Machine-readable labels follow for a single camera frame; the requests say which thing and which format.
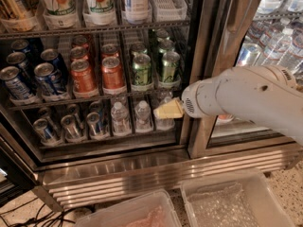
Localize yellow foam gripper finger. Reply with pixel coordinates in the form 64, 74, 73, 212
153, 98, 184, 119

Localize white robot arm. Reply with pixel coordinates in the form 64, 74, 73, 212
153, 65, 303, 145

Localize orange can behind glass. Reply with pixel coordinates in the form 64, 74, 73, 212
217, 114, 234, 123

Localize front right orange can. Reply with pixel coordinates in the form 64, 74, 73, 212
101, 57, 124, 89

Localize bottom right slim can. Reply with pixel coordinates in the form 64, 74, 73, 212
86, 112, 106, 136

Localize slim can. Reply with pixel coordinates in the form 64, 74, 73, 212
86, 112, 106, 136
33, 118, 59, 143
61, 114, 83, 139

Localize middle right orange can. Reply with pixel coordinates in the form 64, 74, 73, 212
101, 44, 119, 59

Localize front left orange can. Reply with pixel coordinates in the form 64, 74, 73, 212
71, 60, 97, 93

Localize silver blue can behind glass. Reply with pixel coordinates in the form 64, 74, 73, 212
236, 43, 261, 66

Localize empty white shelf tray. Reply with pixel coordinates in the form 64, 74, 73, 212
151, 0, 187, 22

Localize bottom middle slim can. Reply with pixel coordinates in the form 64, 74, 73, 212
61, 114, 83, 139

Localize middle left orange can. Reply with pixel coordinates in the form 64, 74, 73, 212
70, 46, 90, 61

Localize back orange can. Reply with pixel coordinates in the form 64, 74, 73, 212
72, 35, 90, 49

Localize middle right blue can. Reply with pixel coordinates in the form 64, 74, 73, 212
41, 48, 68, 82

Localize steel fridge base grille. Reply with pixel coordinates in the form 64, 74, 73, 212
34, 143, 302, 211

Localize bottom left slim can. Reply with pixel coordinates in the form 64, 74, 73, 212
33, 118, 59, 143

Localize front right blue can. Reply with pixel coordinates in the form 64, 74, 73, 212
34, 62, 67, 96

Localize front left blue can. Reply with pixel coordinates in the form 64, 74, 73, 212
0, 66, 34, 100

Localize middle left blue can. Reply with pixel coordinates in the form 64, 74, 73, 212
7, 52, 33, 77

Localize back blue can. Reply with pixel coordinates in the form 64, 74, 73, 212
11, 39, 35, 60

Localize gold can top shelf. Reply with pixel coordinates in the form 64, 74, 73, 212
0, 0, 33, 20

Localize right water bottle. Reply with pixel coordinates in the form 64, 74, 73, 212
155, 96, 175, 131

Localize water bottle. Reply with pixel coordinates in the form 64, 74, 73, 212
111, 101, 132, 136
155, 96, 175, 131
134, 100, 152, 132

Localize middle water bottle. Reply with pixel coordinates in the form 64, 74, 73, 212
134, 100, 152, 132

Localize left water bottle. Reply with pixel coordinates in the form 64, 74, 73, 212
111, 101, 132, 136

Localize left clear plastic bin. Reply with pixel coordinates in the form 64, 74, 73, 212
74, 189, 182, 227

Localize clear plastic bin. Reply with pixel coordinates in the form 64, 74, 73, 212
180, 169, 295, 227
74, 189, 182, 227

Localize right clear plastic bin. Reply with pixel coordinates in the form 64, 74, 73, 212
180, 169, 295, 227

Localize steel fridge door frame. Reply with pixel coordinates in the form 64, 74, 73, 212
188, 0, 302, 158

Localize black floor cables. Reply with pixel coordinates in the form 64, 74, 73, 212
0, 196, 96, 227

